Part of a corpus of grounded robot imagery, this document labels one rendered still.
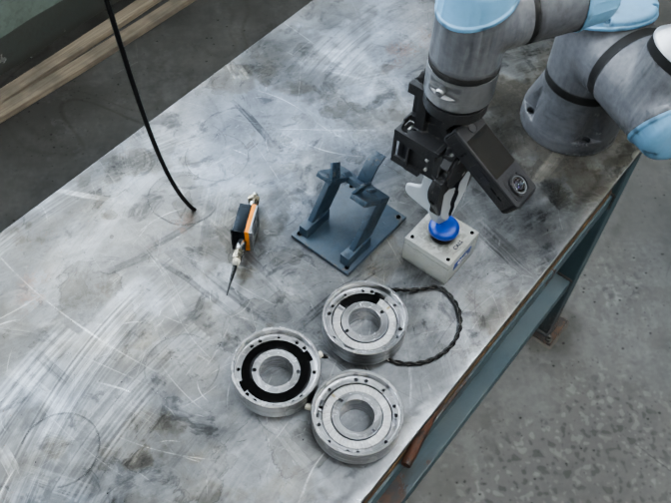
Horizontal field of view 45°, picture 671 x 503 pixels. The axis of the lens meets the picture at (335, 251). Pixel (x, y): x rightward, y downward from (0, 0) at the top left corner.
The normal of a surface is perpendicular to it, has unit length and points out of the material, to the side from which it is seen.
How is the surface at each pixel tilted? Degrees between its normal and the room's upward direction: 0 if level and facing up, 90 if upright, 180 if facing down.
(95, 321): 0
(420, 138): 0
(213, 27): 0
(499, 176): 31
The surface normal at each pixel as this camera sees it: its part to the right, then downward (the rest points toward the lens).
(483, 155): 0.45, -0.26
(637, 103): -0.84, 0.11
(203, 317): 0.04, -0.58
